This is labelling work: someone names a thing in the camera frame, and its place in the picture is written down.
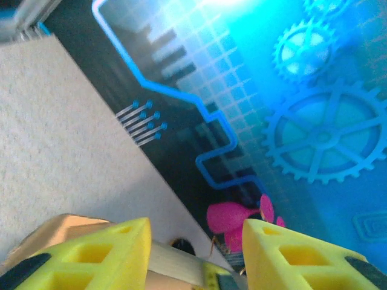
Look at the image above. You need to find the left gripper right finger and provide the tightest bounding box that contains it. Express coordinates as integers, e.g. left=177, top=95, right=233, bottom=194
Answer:
left=242, top=218, right=387, bottom=290

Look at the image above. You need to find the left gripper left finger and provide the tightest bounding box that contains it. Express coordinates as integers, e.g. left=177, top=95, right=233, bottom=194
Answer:
left=0, top=216, right=152, bottom=290

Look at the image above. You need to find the brown cardboard paper box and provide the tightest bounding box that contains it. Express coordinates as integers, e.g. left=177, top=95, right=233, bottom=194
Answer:
left=0, top=213, right=205, bottom=290

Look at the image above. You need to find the aluminium frame post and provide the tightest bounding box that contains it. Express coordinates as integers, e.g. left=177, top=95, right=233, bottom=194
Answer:
left=0, top=0, right=51, bottom=42

